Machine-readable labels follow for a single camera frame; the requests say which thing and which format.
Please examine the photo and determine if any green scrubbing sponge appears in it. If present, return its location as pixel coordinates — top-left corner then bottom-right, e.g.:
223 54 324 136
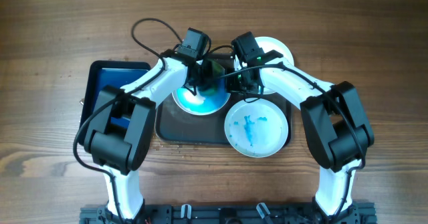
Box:
196 60 224 96

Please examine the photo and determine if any white plate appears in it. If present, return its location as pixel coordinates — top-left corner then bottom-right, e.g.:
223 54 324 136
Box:
224 98 290 158
233 37 294 94
172 60 231 116

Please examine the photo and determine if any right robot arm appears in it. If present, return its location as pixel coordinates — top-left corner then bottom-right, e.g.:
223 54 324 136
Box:
224 32 375 223

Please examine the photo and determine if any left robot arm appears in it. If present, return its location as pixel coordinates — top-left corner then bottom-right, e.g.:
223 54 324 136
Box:
73 28 211 223

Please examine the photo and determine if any black tray with blue water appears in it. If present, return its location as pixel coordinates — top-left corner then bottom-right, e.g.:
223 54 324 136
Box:
80 60 151 126

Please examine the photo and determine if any right black cable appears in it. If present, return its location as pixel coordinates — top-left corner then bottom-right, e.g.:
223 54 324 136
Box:
207 44 367 224

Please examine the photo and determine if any black cable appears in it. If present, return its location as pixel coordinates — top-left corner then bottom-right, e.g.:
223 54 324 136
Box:
207 44 367 224
72 17 184 224

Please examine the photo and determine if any left black cable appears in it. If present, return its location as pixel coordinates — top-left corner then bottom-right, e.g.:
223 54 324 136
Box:
72 17 184 224

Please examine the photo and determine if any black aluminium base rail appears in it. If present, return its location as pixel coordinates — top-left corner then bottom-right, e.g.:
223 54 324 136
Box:
79 202 378 224

